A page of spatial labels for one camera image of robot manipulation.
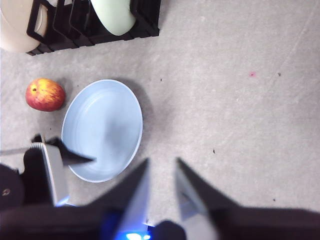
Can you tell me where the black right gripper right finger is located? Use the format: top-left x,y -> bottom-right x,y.
174,157 -> 320,240

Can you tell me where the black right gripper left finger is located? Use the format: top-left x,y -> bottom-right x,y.
0,157 -> 151,240

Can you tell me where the red apple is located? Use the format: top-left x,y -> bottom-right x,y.
25,77 -> 67,113

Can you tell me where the blue plate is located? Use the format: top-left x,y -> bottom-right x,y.
61,79 -> 144,183

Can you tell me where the beige plate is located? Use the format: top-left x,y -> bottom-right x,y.
0,0 -> 48,54

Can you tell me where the green plate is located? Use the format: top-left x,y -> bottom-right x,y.
90,0 -> 137,37

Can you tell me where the black plate rack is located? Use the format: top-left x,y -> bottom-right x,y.
26,0 -> 161,57

